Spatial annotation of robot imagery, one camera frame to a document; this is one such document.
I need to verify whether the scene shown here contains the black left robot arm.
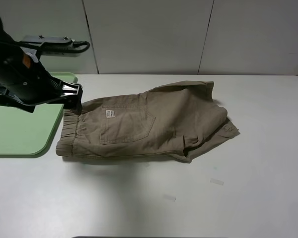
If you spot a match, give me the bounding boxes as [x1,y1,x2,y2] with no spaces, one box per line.
[0,17,90,115]

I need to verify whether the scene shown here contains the clear tape strip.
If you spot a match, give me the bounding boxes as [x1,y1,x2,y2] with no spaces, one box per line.
[210,178,224,185]

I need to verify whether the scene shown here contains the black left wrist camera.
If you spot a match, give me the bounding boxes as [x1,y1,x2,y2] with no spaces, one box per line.
[20,35,81,58]

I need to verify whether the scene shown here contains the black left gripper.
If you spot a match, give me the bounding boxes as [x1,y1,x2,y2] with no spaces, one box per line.
[0,49,83,115]

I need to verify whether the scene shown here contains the light green plastic tray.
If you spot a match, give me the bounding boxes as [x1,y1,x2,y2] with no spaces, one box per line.
[0,72,78,159]

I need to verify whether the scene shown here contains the khaki shorts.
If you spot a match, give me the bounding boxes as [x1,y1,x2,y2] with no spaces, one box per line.
[56,81,239,163]

